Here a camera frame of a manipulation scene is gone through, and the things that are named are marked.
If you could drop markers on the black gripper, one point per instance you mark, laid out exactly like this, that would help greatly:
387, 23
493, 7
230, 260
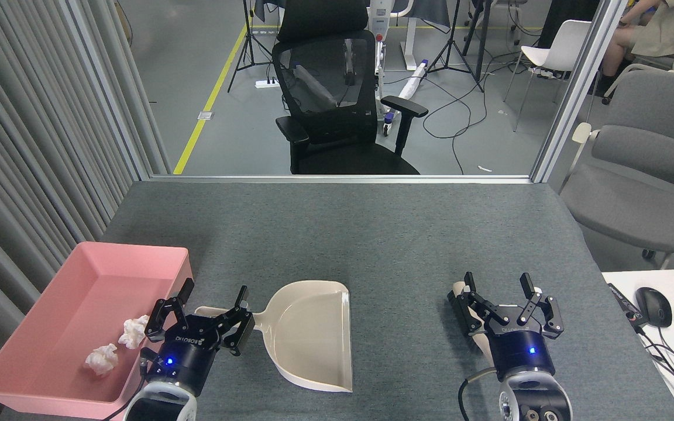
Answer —
188, 354
521, 351

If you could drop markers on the beige brush with black bristles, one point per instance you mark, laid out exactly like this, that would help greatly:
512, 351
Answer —
458, 287

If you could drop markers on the beige plastic dustpan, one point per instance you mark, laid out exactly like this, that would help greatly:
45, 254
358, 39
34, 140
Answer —
313, 333

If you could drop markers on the pink plastic bin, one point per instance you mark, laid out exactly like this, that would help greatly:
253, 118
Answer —
68, 310

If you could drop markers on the black labelled device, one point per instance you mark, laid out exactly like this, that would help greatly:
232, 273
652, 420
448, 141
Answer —
623, 301

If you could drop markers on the black computer mouse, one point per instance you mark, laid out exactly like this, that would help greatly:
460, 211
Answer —
653, 307

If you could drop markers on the grey upholstered chair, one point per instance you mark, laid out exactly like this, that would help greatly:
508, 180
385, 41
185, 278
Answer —
635, 199

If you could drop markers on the metal floor outlet plate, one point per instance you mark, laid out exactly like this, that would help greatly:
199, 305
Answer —
205, 115

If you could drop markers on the black mesh office chair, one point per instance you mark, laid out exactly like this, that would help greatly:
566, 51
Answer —
337, 117

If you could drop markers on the white power strip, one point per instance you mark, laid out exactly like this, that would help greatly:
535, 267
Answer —
267, 83

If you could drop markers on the grey ribbed curtain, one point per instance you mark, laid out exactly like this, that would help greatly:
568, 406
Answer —
21, 146

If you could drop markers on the black tripod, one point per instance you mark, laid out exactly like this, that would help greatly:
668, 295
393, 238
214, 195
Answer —
249, 41
448, 47

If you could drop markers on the white plastic chair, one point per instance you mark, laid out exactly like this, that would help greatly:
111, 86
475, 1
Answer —
565, 41

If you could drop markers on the white stand on wheels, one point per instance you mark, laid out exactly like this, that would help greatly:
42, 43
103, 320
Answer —
379, 23

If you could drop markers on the seated person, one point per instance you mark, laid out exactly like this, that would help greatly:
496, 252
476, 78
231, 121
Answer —
664, 29

